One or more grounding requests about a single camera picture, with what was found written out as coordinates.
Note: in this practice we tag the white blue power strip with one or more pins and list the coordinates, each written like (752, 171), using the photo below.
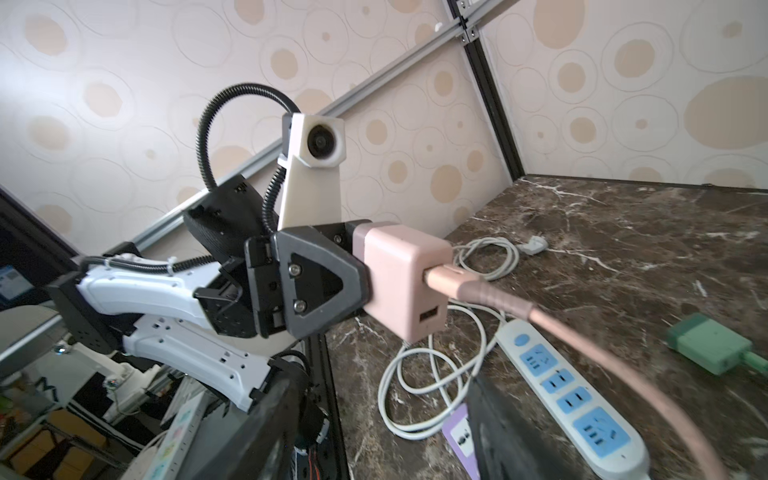
(604, 438)

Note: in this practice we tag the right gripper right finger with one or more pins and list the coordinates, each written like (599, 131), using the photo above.
(506, 445)

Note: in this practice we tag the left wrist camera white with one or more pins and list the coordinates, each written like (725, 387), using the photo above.
(311, 191)

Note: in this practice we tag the pink charger plug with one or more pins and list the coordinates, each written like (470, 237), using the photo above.
(397, 257)

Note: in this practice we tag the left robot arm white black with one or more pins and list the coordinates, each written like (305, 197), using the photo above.
(145, 308)

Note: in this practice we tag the purple power strip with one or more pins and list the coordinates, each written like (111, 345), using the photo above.
(457, 432)

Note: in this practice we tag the silver aluminium rail left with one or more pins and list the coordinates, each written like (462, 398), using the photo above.
(463, 28)

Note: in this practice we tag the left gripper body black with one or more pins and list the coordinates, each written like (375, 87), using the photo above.
(245, 299)

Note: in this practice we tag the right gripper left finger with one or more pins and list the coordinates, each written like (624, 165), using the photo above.
(262, 447)

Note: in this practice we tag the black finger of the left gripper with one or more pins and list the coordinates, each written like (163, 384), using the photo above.
(322, 282)

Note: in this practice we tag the green charger plug left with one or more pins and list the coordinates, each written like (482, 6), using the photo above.
(713, 346)

